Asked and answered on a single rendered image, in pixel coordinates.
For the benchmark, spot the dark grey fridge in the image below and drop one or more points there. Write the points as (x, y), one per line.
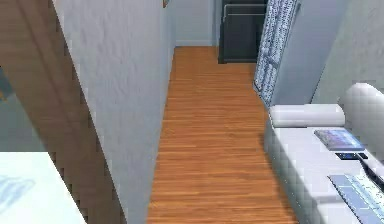
(241, 33)

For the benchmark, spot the white sofa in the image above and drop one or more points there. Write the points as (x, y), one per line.
(300, 160)

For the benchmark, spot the brown wooden room door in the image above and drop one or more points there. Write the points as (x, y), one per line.
(50, 100)

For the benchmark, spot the black remote control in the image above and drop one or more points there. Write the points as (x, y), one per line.
(349, 155)

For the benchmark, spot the white table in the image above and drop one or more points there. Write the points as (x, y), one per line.
(30, 190)

